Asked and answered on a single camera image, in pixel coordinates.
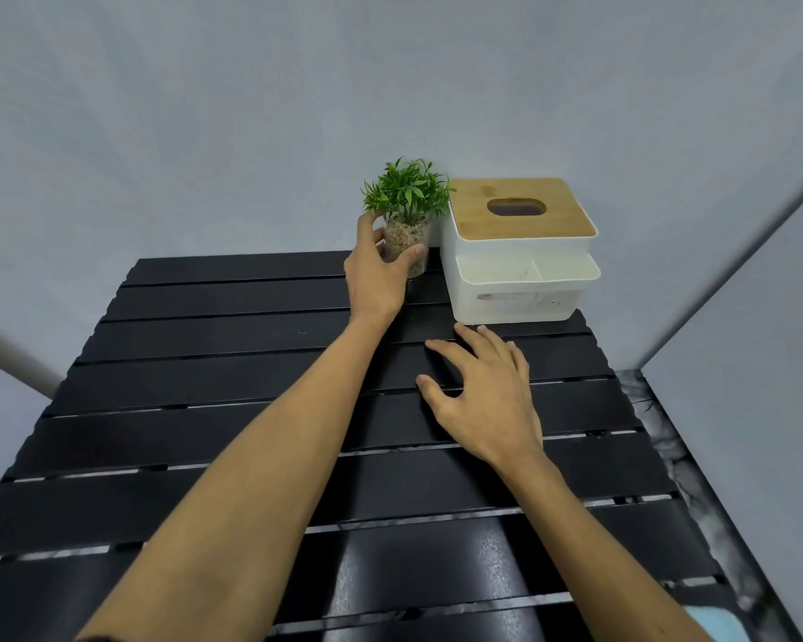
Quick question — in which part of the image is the person's right hand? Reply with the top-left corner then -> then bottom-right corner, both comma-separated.
415,322 -> 545,473

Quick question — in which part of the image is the person's left hand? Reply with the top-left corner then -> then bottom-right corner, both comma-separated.
343,210 -> 429,325

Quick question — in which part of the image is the green plant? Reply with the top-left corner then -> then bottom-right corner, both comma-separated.
362,158 -> 456,280

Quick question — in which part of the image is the person's left forearm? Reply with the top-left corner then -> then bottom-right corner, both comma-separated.
74,313 -> 402,642

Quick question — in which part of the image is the person's right forearm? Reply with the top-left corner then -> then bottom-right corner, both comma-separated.
492,452 -> 714,642

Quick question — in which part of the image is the white tissue box bamboo lid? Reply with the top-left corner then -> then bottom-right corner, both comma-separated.
439,177 -> 602,325

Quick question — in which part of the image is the light blue cloth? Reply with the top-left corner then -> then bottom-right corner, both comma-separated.
683,604 -> 754,642

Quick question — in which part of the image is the white pole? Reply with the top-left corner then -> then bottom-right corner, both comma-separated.
0,317 -> 65,400

